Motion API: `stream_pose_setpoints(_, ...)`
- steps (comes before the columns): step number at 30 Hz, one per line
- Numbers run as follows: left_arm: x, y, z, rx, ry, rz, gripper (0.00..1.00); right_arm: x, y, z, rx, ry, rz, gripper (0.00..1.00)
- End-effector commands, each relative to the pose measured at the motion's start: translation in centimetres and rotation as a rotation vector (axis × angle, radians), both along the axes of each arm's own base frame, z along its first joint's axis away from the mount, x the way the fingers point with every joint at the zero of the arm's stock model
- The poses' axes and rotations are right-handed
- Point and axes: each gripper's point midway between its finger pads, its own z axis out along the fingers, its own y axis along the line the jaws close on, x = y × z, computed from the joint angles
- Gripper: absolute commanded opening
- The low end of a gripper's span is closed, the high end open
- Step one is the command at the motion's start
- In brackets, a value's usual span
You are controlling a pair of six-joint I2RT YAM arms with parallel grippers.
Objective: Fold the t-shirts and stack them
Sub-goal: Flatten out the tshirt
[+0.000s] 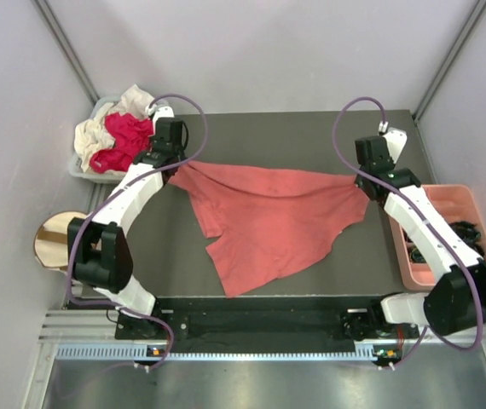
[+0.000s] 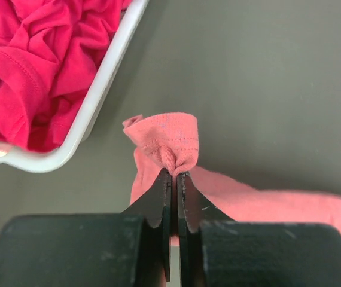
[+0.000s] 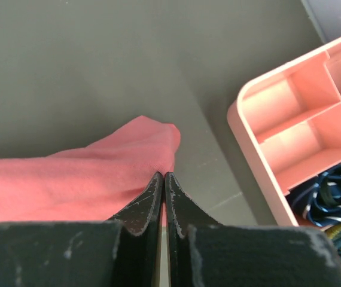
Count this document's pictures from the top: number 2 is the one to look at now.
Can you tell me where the salmon pink t-shirt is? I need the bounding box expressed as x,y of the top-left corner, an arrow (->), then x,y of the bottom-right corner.
123,112 -> 341,232

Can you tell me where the magenta t-shirt in bin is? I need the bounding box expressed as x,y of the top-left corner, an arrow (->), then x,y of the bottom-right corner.
0,1 -> 129,152

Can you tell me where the grey plastic laundry bin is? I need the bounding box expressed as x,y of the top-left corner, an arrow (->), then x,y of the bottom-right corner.
0,0 -> 148,173

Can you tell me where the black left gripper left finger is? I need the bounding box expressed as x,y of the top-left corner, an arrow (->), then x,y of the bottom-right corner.
122,169 -> 172,283

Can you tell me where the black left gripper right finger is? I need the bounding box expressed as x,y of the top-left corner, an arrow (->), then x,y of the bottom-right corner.
176,172 -> 238,286

